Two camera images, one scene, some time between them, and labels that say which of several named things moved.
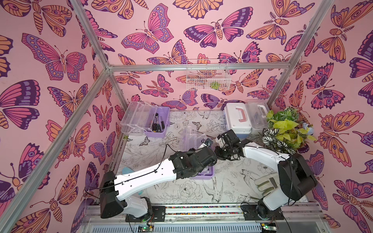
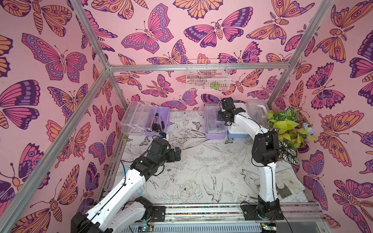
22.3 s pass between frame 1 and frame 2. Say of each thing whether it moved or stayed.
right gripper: moved
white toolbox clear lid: stayed
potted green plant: stayed
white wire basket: stayed
